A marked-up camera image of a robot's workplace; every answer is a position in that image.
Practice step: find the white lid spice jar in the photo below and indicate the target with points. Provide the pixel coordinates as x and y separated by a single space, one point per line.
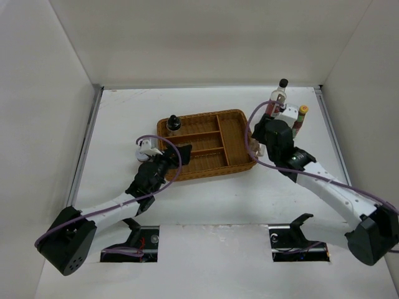
141 157

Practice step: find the black cap spice bottle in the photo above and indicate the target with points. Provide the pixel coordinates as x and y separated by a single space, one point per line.
173 125

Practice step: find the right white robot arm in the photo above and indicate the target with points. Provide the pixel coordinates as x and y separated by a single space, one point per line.
370 227

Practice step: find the tall dark sauce bottle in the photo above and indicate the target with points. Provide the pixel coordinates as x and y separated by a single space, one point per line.
277 99

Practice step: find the brown wicker divided tray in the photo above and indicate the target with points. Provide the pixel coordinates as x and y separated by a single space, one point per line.
217 140

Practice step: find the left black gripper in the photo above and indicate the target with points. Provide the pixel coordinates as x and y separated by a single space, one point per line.
168 156

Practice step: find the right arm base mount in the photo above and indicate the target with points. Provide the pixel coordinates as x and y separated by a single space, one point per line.
288 243

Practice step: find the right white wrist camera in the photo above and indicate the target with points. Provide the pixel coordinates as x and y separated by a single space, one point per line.
289 115

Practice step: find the pink cap spice jar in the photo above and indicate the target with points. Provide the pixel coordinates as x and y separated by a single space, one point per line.
257 148

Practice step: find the green bottle yellow cap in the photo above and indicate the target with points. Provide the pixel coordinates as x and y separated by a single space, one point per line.
303 109

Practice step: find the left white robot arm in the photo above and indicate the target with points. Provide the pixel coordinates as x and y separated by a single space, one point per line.
68 241

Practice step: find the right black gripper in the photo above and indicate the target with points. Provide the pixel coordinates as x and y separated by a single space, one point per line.
260 129

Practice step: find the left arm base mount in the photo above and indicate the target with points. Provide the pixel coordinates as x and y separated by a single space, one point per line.
141 246

